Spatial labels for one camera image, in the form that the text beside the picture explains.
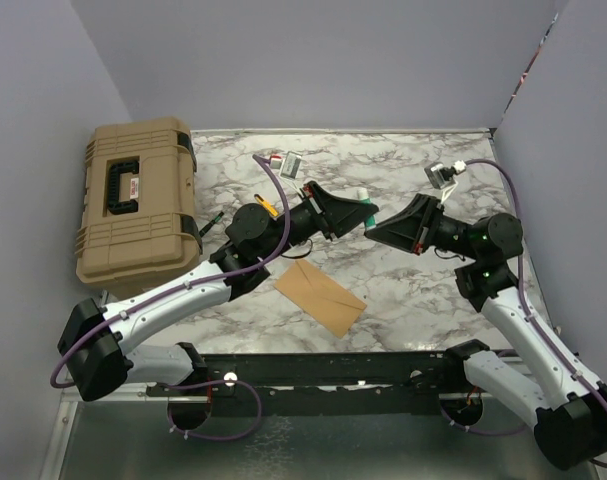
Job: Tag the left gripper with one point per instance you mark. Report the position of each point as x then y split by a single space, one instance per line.
335 216

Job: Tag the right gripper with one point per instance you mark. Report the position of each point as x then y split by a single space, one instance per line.
413 228

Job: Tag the green white glue stick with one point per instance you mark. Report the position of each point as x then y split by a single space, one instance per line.
363 198

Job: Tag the brown paper envelope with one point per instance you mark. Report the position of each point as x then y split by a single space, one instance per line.
315 293

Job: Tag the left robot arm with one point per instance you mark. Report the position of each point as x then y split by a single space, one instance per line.
105 347

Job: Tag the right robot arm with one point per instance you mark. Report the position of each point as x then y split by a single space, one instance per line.
561 400

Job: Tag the yellow utility knife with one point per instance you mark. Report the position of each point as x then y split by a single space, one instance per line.
273 212

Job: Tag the green black pen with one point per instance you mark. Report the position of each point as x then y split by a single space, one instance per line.
209 225

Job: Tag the tan plastic tool case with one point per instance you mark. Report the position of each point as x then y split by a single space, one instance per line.
138 228

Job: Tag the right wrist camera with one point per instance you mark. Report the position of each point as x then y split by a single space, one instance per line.
442 178

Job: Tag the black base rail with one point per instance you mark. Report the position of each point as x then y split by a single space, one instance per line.
324 384

